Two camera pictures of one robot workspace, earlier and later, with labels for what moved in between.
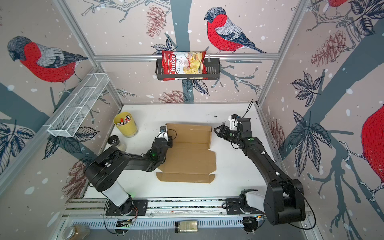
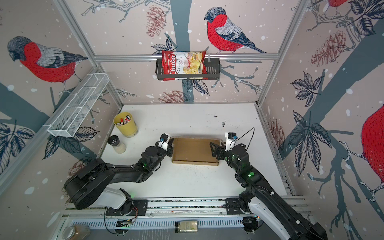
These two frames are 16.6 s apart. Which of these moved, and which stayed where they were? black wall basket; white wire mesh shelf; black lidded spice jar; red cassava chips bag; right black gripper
Moved: right black gripper
Stayed: red cassava chips bag; black lidded spice jar; white wire mesh shelf; black wall basket
